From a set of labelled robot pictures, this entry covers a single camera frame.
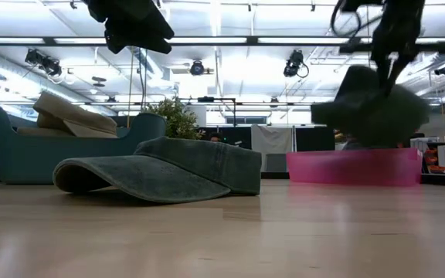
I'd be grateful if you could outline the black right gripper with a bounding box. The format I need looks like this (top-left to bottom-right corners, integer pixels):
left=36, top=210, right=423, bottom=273
left=369, top=0, right=427, bottom=98

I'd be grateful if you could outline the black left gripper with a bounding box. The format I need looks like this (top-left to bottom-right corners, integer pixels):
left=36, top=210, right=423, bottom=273
left=82, top=0, right=176, bottom=56

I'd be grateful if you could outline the dark green baseball cap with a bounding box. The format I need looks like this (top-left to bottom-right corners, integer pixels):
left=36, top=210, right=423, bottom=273
left=51, top=135, right=263, bottom=205
left=309, top=64, right=433, bottom=149

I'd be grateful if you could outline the tan baseball cap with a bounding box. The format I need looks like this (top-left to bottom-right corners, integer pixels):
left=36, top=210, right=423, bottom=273
left=15, top=124, right=75, bottom=137
left=32, top=90, right=120, bottom=139

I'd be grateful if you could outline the small green potted plant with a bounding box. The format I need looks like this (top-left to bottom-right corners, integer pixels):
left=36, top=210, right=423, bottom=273
left=144, top=96, right=205, bottom=141

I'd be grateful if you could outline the shelf with orange items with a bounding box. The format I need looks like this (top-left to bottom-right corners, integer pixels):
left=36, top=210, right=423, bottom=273
left=423, top=141, right=445, bottom=175

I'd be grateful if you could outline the red translucent plastic bin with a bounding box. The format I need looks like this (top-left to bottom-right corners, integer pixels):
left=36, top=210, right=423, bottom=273
left=285, top=147, right=424, bottom=188

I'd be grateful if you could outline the white cloth panel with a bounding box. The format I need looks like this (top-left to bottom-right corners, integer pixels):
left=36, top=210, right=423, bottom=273
left=250, top=124, right=297, bottom=173

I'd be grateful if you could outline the teal plastic bin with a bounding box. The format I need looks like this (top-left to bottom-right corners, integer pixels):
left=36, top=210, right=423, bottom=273
left=0, top=104, right=168, bottom=185

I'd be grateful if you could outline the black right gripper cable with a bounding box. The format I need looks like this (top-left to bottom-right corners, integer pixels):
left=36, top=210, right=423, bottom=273
left=329, top=0, right=363, bottom=39

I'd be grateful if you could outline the overhead frame rail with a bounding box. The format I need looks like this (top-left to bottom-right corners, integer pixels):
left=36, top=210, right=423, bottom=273
left=0, top=35, right=445, bottom=45

